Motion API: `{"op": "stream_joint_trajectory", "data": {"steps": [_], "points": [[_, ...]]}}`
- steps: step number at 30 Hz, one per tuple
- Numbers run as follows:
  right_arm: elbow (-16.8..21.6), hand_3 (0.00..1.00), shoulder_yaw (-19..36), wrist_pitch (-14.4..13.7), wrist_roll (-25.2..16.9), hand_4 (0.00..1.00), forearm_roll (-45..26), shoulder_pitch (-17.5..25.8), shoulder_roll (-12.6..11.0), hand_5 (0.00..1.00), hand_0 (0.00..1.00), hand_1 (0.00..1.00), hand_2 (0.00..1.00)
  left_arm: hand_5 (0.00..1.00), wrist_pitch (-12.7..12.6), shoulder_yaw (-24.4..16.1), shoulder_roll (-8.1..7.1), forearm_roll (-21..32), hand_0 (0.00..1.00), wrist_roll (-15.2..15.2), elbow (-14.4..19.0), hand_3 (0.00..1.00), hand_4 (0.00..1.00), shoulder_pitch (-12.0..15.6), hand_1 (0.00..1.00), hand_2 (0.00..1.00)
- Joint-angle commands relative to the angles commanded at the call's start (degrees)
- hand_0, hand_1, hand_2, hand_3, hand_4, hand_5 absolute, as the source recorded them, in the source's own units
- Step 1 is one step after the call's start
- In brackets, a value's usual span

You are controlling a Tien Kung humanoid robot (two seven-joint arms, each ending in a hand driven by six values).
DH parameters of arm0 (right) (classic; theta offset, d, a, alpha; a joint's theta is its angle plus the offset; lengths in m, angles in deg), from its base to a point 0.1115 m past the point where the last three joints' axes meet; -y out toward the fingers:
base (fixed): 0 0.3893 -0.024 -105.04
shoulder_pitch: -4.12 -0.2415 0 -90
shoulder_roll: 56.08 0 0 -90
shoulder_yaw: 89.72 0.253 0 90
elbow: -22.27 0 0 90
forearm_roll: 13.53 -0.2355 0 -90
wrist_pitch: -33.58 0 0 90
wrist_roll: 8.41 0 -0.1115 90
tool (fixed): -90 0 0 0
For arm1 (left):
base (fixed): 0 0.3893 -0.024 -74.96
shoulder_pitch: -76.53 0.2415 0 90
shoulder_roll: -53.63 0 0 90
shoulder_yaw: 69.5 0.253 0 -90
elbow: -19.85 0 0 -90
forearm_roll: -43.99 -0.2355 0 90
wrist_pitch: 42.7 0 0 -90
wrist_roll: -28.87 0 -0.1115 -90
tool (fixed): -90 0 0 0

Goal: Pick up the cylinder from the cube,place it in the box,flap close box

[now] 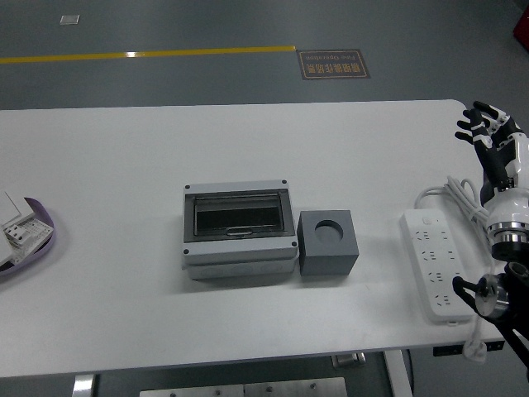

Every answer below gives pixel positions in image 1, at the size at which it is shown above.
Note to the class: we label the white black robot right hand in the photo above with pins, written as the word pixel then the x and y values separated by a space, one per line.
pixel 510 207

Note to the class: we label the grey enclosure box clear lid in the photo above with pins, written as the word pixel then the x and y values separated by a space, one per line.
pixel 239 254

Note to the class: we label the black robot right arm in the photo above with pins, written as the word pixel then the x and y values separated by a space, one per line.
pixel 512 314

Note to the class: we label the black control box under table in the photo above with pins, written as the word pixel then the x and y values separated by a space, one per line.
pixel 450 350

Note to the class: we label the grey cube with round hole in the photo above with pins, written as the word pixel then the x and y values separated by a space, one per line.
pixel 326 261

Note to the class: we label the white power strip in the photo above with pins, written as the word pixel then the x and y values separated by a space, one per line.
pixel 438 264

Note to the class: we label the red object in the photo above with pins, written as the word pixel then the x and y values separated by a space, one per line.
pixel 522 27

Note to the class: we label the white table leg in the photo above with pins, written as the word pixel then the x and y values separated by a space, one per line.
pixel 84 386
pixel 397 374

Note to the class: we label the purple tray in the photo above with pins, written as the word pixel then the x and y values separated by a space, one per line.
pixel 41 209

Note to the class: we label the white perforated socket panel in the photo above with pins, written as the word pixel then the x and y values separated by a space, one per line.
pixel 37 231

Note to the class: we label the small silver floor plate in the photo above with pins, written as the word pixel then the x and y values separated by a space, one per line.
pixel 69 20

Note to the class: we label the silver table bracket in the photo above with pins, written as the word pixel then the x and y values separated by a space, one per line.
pixel 349 360

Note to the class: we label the grey metal base plate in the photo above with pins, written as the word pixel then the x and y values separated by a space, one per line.
pixel 244 389

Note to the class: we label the small white switch module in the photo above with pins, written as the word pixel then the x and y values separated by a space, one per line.
pixel 15 235

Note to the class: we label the white switch plate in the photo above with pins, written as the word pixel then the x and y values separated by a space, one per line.
pixel 8 207

